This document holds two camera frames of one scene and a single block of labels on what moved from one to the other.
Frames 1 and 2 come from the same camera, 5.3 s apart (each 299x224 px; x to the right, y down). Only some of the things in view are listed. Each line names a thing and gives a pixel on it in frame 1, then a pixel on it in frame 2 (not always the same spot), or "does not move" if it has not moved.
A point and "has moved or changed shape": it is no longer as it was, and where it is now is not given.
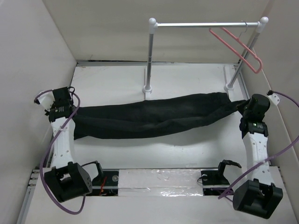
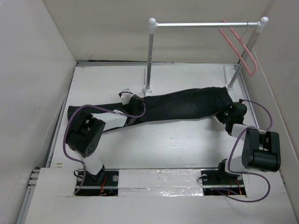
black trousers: x=152 y=117 has moved or changed shape
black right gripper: x=240 y=107 -> x=218 y=114
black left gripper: x=53 y=106 -> x=138 y=113
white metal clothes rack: x=153 y=25 does not move
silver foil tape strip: x=160 y=182 does not move
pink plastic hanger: x=235 y=53 has moved or changed shape
